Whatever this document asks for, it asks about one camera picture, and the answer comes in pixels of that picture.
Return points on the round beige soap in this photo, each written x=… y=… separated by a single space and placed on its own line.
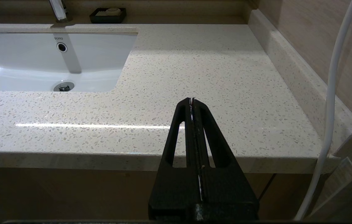
x=113 y=11

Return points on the metal glass panel bracket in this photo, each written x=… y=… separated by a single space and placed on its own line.
x=351 y=143

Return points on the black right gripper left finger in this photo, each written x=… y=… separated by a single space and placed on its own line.
x=176 y=189

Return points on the wooden vanity cabinet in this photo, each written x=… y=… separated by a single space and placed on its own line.
x=70 y=193

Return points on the black soap dish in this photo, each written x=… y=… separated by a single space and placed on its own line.
x=101 y=19

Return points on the clear glass panel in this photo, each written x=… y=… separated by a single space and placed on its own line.
x=343 y=193

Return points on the chrome sink drain stopper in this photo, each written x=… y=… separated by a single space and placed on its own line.
x=64 y=86

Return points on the chrome faucet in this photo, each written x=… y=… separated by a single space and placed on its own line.
x=58 y=11

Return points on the white ceramic sink basin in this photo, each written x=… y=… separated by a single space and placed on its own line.
x=23 y=62

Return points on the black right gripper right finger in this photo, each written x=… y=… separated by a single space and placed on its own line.
x=225 y=189

